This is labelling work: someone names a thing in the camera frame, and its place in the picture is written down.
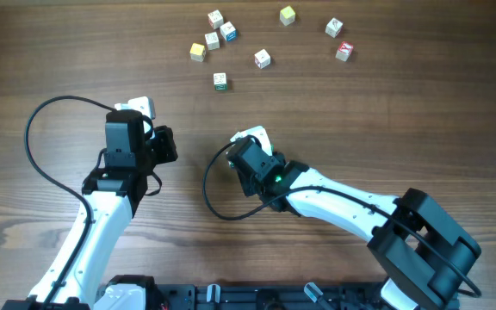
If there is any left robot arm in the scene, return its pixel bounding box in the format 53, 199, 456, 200
3, 109, 177, 309

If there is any white block red side middle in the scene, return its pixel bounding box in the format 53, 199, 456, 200
254, 49, 271, 69

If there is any red letter block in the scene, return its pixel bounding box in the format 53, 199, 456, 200
336, 41, 354, 62

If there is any white block moved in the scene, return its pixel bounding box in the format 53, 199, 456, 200
230, 132, 245, 142

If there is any white block red edge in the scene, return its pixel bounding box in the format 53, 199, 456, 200
205, 32, 220, 51

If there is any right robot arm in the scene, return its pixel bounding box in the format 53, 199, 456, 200
226, 138, 481, 309

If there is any white block green side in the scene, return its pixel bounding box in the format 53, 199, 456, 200
213, 72, 228, 90

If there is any white block far right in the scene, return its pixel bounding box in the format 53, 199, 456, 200
325, 17, 344, 38

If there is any yellow block left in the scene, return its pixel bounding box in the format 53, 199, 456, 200
189, 43, 206, 62

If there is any right black cable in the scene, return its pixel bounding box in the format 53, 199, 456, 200
201, 140, 482, 299

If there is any white block blue side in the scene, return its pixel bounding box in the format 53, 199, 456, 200
220, 22, 238, 41

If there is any yellow block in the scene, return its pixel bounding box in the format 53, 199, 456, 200
279, 6, 296, 26
189, 43, 206, 62

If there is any white block red side top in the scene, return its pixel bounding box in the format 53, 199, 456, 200
208, 9, 224, 29

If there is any yellow block top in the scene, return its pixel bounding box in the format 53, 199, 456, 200
279, 6, 296, 26

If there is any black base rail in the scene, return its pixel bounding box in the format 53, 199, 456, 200
96, 282, 404, 310

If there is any white block red side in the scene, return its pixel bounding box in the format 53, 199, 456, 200
254, 49, 271, 69
208, 9, 224, 29

